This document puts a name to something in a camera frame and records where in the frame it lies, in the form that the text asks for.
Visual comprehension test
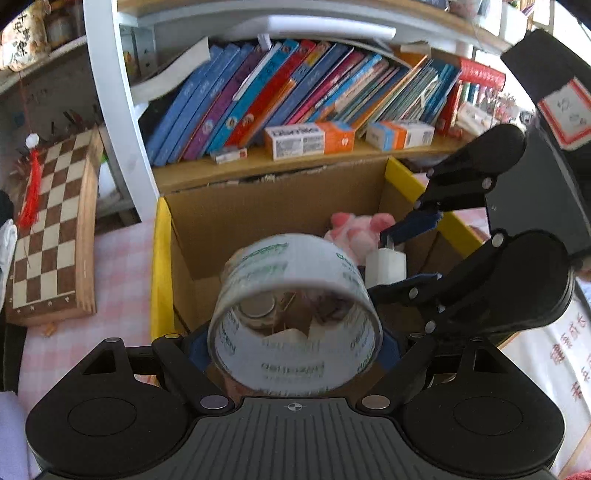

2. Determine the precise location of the yellow cardboard box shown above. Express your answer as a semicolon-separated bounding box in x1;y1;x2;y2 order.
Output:
150;156;518;352

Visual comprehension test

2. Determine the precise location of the pink plush toy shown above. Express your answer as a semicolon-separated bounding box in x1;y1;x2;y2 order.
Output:
323;211;398;267

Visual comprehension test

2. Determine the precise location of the clear packing tape roll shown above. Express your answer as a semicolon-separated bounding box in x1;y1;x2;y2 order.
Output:
207;233;384;398

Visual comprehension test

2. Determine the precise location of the red tassel charm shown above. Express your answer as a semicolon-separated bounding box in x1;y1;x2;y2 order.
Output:
17;134;44;228

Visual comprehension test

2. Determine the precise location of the wooden chessboard box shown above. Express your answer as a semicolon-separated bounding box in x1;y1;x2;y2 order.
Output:
4;127;105;327

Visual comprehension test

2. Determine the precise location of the cream decorative ornament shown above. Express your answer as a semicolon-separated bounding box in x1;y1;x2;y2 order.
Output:
0;0;50;72

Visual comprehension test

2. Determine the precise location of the white plastic bag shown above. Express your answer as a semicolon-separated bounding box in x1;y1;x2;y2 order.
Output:
0;219;19;288

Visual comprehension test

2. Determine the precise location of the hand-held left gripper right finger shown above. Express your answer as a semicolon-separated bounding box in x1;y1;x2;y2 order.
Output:
355;335;513;411

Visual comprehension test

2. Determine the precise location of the pink checkered tablecloth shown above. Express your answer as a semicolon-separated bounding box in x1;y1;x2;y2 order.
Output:
0;203;591;480

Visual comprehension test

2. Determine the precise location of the red marker pen box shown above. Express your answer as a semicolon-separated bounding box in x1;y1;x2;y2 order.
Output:
436;58;507;139

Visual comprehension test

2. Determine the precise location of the white shelf unit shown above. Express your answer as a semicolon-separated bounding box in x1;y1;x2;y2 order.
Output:
0;0;546;223

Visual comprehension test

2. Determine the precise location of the white power adapter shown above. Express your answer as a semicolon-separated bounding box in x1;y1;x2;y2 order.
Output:
366;235;408;288

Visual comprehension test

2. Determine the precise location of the tiny red white carton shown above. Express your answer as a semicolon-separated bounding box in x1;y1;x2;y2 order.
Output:
211;147;248;165

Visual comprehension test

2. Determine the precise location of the lilac cloth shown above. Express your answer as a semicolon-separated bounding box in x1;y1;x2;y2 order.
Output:
0;390;29;480

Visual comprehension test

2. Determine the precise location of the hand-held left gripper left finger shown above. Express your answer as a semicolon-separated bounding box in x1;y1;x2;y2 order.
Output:
81;330;234;414

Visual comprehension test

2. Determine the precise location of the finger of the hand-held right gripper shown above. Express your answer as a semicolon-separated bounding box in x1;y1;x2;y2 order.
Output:
382;138;491;245
369;235;509;335

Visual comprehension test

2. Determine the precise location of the small orange white carton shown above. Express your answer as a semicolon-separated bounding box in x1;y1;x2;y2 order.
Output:
366;121;435;152

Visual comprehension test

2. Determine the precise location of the large orange white carton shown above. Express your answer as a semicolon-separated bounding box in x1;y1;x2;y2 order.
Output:
264;121;356;161

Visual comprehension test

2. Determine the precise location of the row of colourful books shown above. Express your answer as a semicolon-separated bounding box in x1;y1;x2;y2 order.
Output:
145;39;462;167

